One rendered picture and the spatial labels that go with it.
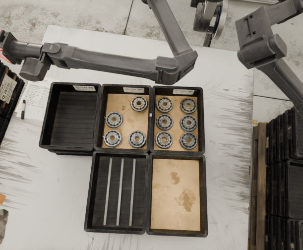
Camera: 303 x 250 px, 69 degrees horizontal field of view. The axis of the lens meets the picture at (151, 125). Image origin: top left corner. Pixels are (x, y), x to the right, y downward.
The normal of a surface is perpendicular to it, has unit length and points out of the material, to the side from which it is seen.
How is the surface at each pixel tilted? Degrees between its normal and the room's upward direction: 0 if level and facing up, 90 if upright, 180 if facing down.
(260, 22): 55
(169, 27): 3
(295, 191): 0
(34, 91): 0
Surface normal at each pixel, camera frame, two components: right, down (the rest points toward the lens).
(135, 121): 0.00, -0.31
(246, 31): -0.78, 0.08
